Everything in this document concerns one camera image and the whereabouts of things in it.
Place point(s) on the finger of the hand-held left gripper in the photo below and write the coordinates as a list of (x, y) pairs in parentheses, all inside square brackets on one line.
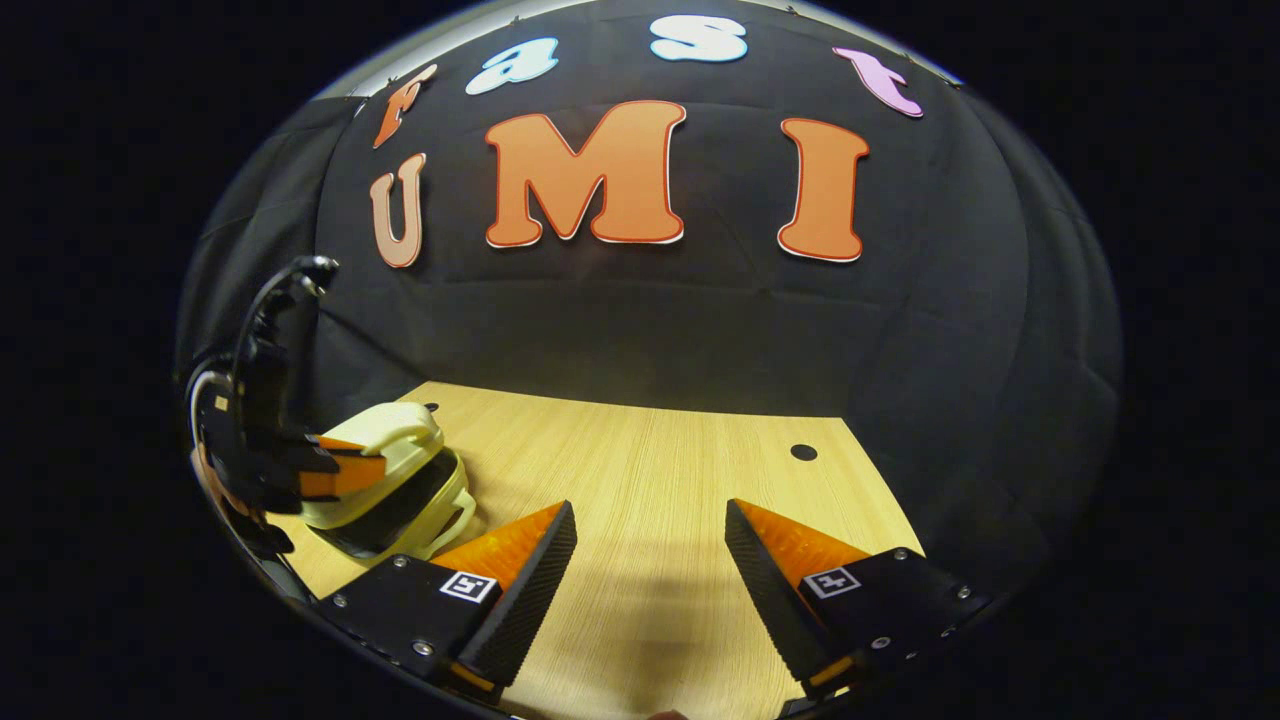
[(345, 476), (335, 446)]

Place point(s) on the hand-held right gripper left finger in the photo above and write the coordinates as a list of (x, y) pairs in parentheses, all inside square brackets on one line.
[(530, 600)]

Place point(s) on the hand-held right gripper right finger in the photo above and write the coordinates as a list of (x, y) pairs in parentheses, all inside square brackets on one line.
[(765, 600)]

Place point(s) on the pale yellow suitcase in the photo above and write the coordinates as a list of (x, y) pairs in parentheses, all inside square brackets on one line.
[(410, 480)]

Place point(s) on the black backdrop cloth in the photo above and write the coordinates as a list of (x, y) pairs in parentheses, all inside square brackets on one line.
[(650, 320)]

